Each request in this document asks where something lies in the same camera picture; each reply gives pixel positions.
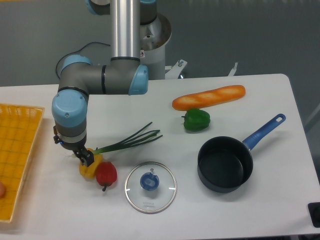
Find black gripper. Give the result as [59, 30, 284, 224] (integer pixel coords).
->
[53, 126, 95, 167]

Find green onion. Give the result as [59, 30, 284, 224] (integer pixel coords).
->
[69, 121, 164, 159]

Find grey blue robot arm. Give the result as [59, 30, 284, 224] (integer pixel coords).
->
[51, 0, 149, 167]

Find yellow bell pepper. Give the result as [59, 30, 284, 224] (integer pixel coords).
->
[78, 154, 104, 179]

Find red bell pepper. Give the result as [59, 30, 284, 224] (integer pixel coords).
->
[95, 161, 118, 192]

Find glass lid blue knob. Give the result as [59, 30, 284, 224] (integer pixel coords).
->
[124, 161, 178, 215]

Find yellow woven basket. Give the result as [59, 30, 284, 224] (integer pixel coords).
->
[0, 103, 45, 223]

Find green bell pepper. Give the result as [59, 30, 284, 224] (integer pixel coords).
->
[182, 108, 211, 132]

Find orange baguette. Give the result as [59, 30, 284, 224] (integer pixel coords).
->
[171, 85, 246, 111]

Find black device at table edge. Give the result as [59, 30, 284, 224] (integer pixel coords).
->
[307, 202, 320, 228]

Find black cable on floor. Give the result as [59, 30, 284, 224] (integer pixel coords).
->
[55, 41, 112, 81]

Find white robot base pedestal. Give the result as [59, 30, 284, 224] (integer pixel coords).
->
[140, 13, 188, 80]

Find dark saucepan blue handle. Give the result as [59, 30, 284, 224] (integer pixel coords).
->
[197, 113, 286, 194]

